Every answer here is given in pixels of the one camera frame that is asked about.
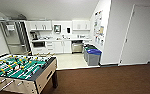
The black coffee machine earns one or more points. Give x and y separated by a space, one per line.
34 35

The large wall poster collage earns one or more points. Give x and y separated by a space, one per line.
98 23

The chrome sink faucet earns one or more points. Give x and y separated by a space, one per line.
63 36

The white two-door sink cabinet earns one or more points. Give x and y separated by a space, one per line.
62 46

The white room door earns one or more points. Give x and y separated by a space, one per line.
139 33

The white wall cabinet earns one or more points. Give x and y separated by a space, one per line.
40 25
81 25

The stainless steel refrigerator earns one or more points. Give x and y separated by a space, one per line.
14 36

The foosball gaming table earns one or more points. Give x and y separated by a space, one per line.
21 73

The grey bin blue lid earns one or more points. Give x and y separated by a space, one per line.
93 56

